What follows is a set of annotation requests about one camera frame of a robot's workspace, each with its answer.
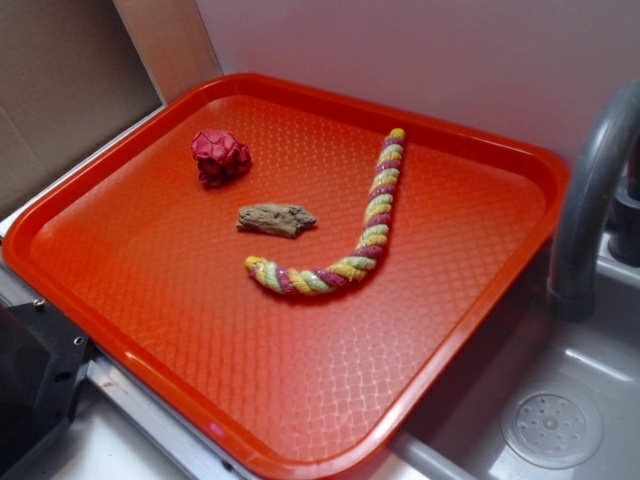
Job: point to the grey plastic sink basin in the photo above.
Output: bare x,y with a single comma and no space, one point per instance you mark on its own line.
455,433

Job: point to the black metal bracket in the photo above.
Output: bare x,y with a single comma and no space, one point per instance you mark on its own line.
43,362

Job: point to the multicolour twisted rope toy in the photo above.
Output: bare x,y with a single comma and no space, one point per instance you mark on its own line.
369,249

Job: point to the grey curved faucet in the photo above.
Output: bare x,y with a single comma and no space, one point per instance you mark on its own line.
587,208

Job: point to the round grey sink drain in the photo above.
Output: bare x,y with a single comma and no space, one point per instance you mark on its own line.
551,426

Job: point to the brown cardboard panel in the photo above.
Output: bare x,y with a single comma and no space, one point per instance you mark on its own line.
71,81

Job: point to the brown wood chip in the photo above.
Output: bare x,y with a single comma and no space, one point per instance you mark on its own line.
282,220

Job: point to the black faucet knob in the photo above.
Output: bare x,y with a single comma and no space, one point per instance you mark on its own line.
624,241

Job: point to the crumpled red paper ball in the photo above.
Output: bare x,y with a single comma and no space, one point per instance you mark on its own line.
219,156

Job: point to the orange plastic tray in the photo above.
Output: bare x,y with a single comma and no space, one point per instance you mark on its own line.
150,264

